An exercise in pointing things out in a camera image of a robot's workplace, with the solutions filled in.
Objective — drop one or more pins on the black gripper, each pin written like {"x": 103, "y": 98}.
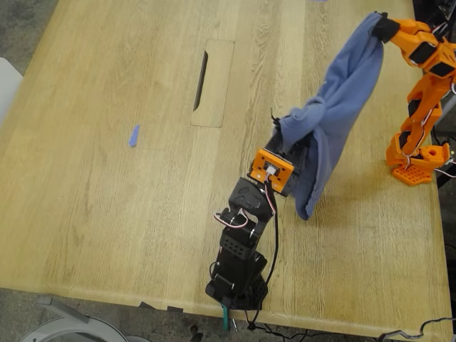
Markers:
{"x": 281, "y": 147}

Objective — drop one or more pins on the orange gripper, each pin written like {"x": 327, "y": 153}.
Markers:
{"x": 402, "y": 32}

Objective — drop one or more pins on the blue printed T-shirt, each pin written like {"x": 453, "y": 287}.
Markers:
{"x": 338, "y": 107}

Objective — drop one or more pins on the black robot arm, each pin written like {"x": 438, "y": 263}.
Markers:
{"x": 238, "y": 246}

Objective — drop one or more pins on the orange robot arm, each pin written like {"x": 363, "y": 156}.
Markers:
{"x": 427, "y": 92}

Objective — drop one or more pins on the small blue tape piece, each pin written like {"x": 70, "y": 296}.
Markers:
{"x": 134, "y": 137}

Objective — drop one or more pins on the green clamp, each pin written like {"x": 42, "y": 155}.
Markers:
{"x": 225, "y": 318}

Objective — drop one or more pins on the small silver rod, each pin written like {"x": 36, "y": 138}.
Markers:
{"x": 234, "y": 325}

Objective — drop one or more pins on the white plastic chair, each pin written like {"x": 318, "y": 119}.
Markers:
{"x": 7, "y": 82}

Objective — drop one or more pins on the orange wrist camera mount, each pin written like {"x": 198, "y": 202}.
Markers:
{"x": 270, "y": 171}

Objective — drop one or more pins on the white metal frame chair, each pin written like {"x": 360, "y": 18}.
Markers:
{"x": 449, "y": 108}

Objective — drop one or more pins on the grey round chair frame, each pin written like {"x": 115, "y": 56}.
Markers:
{"x": 64, "y": 309}

